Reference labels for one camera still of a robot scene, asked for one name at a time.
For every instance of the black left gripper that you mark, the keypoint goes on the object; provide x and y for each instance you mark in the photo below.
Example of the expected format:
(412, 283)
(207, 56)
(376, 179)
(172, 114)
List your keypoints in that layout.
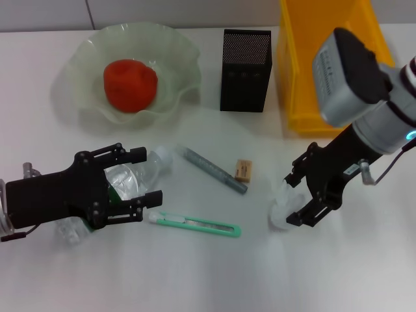
(55, 198)

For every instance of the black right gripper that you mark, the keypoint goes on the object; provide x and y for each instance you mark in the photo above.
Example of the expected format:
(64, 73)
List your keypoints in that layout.
(338, 162)

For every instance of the clear green-label water bottle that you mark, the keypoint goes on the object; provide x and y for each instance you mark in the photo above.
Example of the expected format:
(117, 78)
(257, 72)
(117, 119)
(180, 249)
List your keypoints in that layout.
(130, 178)

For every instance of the white paper ball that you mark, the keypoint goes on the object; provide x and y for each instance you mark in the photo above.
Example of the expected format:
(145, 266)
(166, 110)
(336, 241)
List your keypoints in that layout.
(279, 211)

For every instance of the red tomato-like ball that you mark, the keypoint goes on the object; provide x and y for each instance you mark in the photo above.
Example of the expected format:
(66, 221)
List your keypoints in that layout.
(130, 84)

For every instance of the tan eraser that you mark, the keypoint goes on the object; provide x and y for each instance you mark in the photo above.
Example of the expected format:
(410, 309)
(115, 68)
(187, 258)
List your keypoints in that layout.
(243, 170)

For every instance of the grey marker pen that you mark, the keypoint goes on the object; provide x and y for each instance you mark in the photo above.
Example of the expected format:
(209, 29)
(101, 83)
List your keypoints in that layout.
(211, 169)

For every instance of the green utility knife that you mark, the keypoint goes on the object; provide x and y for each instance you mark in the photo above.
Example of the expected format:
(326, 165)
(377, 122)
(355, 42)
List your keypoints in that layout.
(195, 224)

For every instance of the green wavy glass fruit plate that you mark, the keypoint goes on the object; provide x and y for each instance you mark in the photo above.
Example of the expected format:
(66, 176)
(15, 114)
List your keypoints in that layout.
(175, 65)

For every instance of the black mesh pen holder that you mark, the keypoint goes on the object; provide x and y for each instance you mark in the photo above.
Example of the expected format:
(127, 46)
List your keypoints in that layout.
(243, 84)

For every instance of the yellow plastic bin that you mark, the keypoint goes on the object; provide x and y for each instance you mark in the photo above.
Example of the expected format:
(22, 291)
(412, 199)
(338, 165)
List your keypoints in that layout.
(299, 65)

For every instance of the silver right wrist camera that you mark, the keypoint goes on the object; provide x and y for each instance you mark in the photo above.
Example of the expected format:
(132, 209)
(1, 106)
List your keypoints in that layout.
(344, 81)

